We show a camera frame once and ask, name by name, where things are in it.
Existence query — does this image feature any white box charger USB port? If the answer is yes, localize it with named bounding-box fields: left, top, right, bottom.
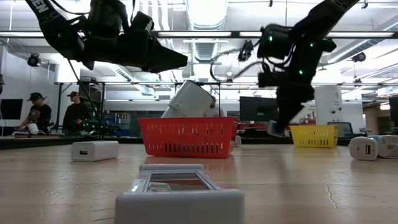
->
left=348, top=136, right=379, bottom=162

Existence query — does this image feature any white charger with printed label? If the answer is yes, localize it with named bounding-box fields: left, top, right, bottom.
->
left=368, top=134, right=398, bottom=159

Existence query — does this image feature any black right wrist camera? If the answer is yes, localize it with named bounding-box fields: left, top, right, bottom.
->
left=257, top=72, right=281, bottom=89

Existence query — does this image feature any dark grey office chair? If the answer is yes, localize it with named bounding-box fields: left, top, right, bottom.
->
left=326, top=121, right=354, bottom=139

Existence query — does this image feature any black computer monitor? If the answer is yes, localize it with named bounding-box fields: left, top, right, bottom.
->
left=388, top=96, right=398, bottom=127
left=239, top=96, right=279, bottom=123
left=0, top=99, right=24, bottom=121

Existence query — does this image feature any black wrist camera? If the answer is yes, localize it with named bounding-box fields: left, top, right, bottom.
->
left=129, top=11, right=155, bottom=32
left=257, top=72, right=281, bottom=89

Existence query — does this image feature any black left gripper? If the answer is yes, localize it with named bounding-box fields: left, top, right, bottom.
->
left=83, top=29, right=189, bottom=74

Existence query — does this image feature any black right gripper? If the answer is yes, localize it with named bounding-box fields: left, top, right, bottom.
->
left=275, top=43, right=337, bottom=133

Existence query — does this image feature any red plastic basket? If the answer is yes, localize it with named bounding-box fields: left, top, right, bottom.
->
left=138, top=116, right=239, bottom=159

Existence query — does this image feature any white round pillar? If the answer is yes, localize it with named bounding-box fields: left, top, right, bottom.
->
left=314, top=85, right=343, bottom=126

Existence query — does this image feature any black overhead camera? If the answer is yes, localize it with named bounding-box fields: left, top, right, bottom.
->
left=238, top=39, right=254, bottom=63

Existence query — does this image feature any black overhead frame bar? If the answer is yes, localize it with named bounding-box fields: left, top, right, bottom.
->
left=0, top=30, right=398, bottom=39

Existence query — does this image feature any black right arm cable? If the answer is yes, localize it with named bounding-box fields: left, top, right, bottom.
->
left=210, top=48, right=265, bottom=82

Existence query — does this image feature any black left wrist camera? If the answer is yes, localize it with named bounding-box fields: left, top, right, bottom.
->
left=129, top=11, right=155, bottom=32

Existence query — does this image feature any silver round air duct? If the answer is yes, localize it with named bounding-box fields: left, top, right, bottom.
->
left=185, top=0, right=229, bottom=31

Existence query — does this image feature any yellow plastic basket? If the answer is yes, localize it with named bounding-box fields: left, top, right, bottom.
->
left=289, top=124, right=340, bottom=149

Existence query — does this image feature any white rectangular USB charger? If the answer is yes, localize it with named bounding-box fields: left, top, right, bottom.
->
left=70, top=141, right=120, bottom=162

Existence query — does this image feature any white framed solar power bank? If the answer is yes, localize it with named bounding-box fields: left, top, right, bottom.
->
left=114, top=164, right=246, bottom=224

